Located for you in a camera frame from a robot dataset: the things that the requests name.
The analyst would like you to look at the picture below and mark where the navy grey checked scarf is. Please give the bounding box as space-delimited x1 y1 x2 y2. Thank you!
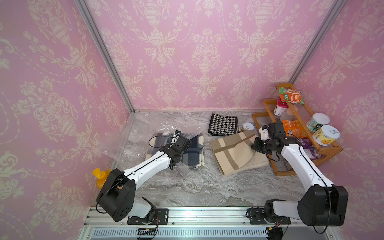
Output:
146 131 204 170

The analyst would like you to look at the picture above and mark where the clear plastic vacuum bag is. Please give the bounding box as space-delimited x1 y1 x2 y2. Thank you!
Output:
99 113 206 178

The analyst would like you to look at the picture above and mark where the beige plaid scarf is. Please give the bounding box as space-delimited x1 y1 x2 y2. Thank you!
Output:
210 131 257 174

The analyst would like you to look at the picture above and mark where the black white houndstooth scarf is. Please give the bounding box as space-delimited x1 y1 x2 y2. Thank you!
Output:
208 114 238 137

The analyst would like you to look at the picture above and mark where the cream fuzzy scarf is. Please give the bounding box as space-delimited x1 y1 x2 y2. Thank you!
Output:
222 151 269 176

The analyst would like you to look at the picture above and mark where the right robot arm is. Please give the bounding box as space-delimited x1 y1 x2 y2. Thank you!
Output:
252 123 349 226

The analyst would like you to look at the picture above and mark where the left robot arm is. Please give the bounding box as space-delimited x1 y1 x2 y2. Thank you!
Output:
93 136 191 224

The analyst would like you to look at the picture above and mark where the wooden two-tier rack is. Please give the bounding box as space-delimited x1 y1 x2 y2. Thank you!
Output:
252 99 343 167

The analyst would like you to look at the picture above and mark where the clear plastic bottle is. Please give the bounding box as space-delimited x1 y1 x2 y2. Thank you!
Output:
280 108 296 122

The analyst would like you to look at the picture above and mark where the purple snack packet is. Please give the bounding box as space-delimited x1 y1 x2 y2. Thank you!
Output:
299 138 322 160

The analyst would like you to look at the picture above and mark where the pink lid white jar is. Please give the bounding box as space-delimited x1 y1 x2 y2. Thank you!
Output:
273 98 289 116

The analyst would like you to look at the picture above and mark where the green white can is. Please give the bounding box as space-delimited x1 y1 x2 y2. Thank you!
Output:
306 113 330 132

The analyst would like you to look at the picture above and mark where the green orange snack packet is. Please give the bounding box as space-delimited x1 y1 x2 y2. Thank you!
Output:
279 87 305 105

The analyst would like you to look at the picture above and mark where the yellow white can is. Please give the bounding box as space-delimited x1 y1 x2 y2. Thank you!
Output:
313 125 341 146

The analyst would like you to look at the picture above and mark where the yellow orange bottle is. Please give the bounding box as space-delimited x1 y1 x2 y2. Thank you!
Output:
92 168 112 189

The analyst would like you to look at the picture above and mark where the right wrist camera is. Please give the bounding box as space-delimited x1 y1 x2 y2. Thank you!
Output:
259 125 270 141

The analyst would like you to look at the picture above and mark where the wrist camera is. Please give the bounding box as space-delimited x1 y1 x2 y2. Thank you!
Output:
259 125 270 141
172 130 182 143

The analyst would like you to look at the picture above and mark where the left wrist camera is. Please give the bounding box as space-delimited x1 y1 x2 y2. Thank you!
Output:
172 130 182 143

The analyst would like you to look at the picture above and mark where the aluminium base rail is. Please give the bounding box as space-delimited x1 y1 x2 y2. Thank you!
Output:
79 207 343 240

